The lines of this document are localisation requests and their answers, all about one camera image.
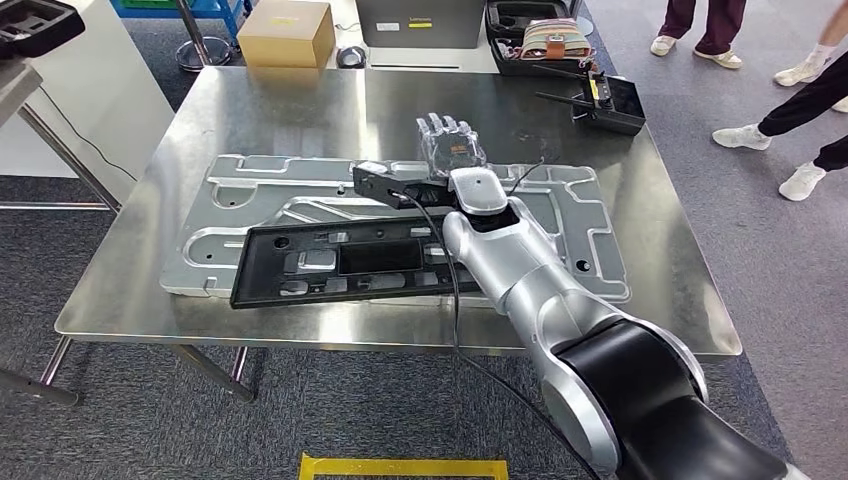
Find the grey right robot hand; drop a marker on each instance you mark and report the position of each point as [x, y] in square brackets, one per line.
[454, 149]

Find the black plastic plate frame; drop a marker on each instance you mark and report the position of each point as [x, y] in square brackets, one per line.
[265, 265]

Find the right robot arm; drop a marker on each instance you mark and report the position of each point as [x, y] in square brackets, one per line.
[530, 278]

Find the steel workbench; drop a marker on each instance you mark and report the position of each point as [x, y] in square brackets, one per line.
[265, 112]

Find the grey laptop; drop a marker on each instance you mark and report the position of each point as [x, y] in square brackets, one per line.
[424, 23]

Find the black equipment case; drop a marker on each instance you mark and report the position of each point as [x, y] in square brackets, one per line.
[503, 20]

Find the striped fabric pouch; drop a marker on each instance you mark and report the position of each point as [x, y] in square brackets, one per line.
[556, 36]

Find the white desk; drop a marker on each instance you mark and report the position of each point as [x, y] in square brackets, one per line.
[344, 26]

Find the black remote controller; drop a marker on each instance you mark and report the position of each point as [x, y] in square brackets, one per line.
[616, 109]

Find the brown cardboard box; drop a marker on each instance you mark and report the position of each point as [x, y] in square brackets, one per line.
[285, 33]

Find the pale moulded panel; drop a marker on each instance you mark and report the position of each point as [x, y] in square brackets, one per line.
[232, 179]

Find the blue metal cart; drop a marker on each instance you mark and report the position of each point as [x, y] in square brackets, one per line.
[225, 10]

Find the person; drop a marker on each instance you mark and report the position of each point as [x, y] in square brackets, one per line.
[715, 20]
[808, 99]
[802, 69]

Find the yellow floor tape square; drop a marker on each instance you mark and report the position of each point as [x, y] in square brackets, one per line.
[397, 469]

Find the green crate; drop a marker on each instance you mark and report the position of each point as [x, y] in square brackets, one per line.
[149, 3]

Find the white cabinet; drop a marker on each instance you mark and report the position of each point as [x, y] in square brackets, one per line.
[99, 99]

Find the black foam tray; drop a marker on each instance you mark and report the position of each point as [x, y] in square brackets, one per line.
[36, 26]

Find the steel table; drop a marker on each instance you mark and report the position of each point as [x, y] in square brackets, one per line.
[20, 86]

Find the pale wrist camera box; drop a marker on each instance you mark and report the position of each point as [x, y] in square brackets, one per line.
[372, 167]

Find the steel stanchion post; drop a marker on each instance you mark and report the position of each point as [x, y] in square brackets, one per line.
[583, 23]
[202, 50]

